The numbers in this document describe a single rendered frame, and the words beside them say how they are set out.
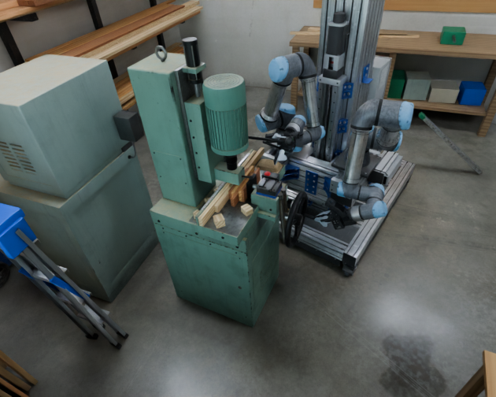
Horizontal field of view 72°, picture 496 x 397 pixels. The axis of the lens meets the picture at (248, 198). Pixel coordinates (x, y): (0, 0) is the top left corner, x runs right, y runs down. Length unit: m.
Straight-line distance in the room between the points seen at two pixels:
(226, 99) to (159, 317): 1.54
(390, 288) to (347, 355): 0.58
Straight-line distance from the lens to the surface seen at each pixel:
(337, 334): 2.30
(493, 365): 1.85
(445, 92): 4.39
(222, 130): 1.48
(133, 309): 2.52
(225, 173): 1.68
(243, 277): 1.87
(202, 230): 1.61
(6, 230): 1.58
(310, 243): 2.48
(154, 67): 1.56
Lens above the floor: 2.01
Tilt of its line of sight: 41 degrees down
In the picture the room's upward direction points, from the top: 4 degrees counter-clockwise
